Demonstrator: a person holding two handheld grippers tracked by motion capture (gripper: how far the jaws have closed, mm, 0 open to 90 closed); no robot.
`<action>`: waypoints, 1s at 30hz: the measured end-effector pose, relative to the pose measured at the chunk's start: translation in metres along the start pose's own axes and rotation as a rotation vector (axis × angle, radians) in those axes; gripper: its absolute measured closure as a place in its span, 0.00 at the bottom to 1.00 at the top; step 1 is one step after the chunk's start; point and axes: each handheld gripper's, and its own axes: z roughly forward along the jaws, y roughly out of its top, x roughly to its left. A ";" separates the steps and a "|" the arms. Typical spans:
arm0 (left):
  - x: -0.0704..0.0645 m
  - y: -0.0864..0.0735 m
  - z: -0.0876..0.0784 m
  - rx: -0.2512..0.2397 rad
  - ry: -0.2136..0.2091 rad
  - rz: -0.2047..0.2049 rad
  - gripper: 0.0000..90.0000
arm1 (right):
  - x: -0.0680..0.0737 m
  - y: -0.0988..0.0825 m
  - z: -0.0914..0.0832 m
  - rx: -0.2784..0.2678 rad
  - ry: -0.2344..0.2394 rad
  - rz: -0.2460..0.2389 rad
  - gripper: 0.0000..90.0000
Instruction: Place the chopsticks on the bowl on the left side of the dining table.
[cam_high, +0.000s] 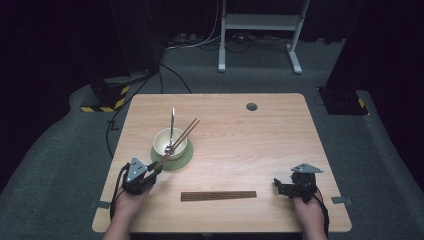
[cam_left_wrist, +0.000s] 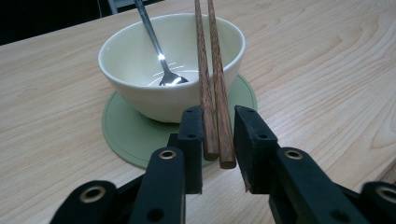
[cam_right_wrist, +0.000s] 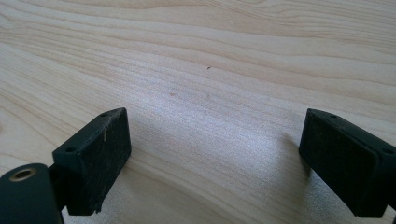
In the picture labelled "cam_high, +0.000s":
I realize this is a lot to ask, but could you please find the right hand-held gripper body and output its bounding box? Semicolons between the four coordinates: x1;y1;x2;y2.
289;162;324;203

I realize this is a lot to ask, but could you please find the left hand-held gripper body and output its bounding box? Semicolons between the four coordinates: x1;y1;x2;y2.
121;157;158;196

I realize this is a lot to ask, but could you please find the cream ceramic bowl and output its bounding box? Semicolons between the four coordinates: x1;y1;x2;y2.
152;127;189;161

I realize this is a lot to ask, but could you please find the row of brown chopsticks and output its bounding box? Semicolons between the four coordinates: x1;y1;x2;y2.
180;190;258;203

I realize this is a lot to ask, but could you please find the person's left hand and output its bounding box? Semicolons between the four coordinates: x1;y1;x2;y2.
113;186;153;223

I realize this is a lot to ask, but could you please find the person's right hand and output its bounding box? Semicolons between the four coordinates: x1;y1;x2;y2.
293;193;325;233

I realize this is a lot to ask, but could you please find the green round coaster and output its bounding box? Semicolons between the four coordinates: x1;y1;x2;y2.
150;138;194;172

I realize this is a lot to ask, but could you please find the grey tape piece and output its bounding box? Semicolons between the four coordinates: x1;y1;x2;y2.
90;200;111;210
331;196;353;206

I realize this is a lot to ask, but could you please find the metal spoon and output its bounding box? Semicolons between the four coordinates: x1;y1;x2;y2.
164;107;177;156

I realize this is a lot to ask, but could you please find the black yellow striped stand base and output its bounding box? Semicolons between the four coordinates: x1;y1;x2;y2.
80;75;132;113

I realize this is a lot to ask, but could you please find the dark power strip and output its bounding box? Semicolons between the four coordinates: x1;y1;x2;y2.
168;32;204;46

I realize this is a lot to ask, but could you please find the white metal stand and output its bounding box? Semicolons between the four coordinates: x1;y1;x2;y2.
218;0;311;75

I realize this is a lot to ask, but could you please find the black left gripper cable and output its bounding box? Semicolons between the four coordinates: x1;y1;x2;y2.
109;162;132;221

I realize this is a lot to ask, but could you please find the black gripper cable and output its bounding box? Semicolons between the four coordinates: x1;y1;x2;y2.
109;162;132;221
313;186;330;240

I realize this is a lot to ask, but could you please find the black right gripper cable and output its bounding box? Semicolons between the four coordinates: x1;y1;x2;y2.
313;186;330;240

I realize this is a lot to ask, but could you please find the black floor cable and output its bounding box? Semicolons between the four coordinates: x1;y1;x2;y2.
159;63;193;95

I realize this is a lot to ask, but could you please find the white floor cable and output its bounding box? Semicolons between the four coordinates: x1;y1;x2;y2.
164;0;223;51

